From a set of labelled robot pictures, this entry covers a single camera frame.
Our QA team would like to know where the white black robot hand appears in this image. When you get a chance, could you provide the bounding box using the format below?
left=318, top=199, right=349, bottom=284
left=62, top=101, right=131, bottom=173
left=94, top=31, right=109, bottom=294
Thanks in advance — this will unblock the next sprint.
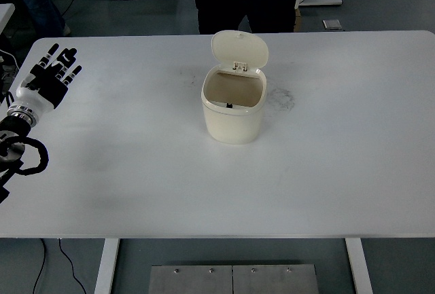
left=7, top=43, right=82, bottom=120

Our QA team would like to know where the person in blue jeans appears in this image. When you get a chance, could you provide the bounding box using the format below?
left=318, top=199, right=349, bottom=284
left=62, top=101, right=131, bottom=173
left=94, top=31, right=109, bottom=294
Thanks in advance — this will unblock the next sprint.
left=22, top=0, right=71, bottom=38

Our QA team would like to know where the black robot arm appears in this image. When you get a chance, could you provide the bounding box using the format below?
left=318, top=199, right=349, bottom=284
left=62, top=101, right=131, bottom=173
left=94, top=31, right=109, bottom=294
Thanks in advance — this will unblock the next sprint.
left=1, top=43, right=82, bottom=201

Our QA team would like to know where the white table leg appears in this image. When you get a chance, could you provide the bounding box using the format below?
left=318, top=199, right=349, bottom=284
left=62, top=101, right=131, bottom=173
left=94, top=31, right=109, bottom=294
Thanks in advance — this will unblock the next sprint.
left=345, top=238, right=373, bottom=294
left=94, top=238, right=120, bottom=294

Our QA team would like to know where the left white table leg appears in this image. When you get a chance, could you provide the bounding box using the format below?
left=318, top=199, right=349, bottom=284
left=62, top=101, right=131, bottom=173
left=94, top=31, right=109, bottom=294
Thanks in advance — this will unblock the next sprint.
left=94, top=238, right=120, bottom=294

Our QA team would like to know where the white side table corner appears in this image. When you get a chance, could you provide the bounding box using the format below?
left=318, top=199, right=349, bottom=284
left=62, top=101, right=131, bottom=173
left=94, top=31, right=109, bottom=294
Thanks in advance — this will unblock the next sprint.
left=0, top=3, right=15, bottom=33

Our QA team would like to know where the metal base plate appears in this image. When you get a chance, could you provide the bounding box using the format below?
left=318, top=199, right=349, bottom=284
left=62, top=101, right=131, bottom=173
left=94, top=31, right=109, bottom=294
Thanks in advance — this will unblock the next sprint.
left=148, top=264, right=319, bottom=293

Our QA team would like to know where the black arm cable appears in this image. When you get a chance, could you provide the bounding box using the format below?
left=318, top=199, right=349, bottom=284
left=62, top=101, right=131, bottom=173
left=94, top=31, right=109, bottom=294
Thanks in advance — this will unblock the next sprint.
left=0, top=137, right=50, bottom=175

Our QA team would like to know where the grey floor socket plate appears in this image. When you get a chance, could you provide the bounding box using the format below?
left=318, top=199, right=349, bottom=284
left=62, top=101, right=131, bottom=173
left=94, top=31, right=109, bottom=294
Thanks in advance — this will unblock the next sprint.
left=322, top=19, right=343, bottom=31

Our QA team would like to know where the right white table leg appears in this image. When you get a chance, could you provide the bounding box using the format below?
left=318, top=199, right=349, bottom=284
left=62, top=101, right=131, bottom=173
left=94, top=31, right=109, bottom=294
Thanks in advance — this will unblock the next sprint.
left=345, top=238, right=373, bottom=294

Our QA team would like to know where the black floor cable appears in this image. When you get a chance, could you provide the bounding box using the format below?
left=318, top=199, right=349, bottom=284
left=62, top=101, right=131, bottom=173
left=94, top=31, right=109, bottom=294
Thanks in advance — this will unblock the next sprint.
left=32, top=238, right=88, bottom=294

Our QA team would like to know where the cream plastic trash can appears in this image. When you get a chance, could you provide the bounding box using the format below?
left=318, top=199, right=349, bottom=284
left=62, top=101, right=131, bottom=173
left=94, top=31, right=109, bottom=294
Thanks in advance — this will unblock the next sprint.
left=201, top=31, right=269, bottom=145

